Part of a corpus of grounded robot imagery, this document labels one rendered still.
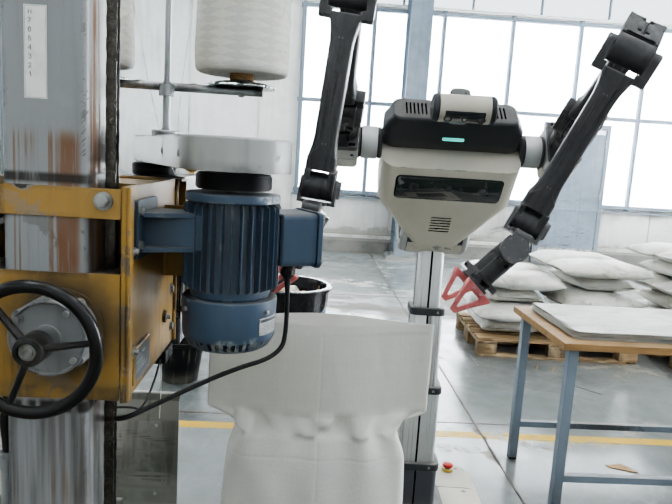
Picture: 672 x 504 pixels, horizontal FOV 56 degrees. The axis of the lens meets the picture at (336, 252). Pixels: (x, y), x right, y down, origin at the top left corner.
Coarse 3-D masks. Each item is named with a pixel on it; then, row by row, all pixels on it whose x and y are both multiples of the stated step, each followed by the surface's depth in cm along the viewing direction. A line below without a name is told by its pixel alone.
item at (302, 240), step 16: (288, 224) 100; (304, 224) 101; (320, 224) 102; (288, 240) 100; (304, 240) 101; (320, 240) 102; (288, 256) 101; (304, 256) 102; (320, 256) 103; (288, 272) 105
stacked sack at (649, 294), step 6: (648, 288) 518; (642, 294) 514; (648, 294) 506; (654, 294) 499; (660, 294) 494; (666, 294) 491; (648, 300) 507; (654, 300) 496; (660, 300) 489; (666, 300) 482; (666, 306) 482
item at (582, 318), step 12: (552, 312) 275; (564, 312) 276; (576, 312) 278; (588, 312) 279; (600, 312) 281; (612, 312) 282; (624, 312) 284; (636, 312) 286; (648, 312) 287; (660, 312) 288; (576, 324) 256; (588, 324) 257; (600, 324) 259; (612, 324) 260; (624, 324) 261; (636, 324) 262; (648, 324) 264; (660, 324) 265
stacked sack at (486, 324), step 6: (474, 318) 498; (480, 318) 486; (480, 324) 479; (486, 324) 473; (492, 324) 472; (498, 324) 472; (504, 324) 473; (510, 324) 473; (516, 324) 474; (492, 330) 475; (498, 330) 474; (504, 330) 473; (510, 330) 472; (516, 330) 472; (534, 330) 471
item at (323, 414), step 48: (288, 336) 131; (336, 336) 131; (384, 336) 134; (432, 336) 138; (240, 384) 136; (288, 384) 133; (336, 384) 133; (384, 384) 136; (240, 432) 135; (288, 432) 133; (336, 432) 134; (384, 432) 135; (240, 480) 133; (288, 480) 133; (336, 480) 133; (384, 480) 135
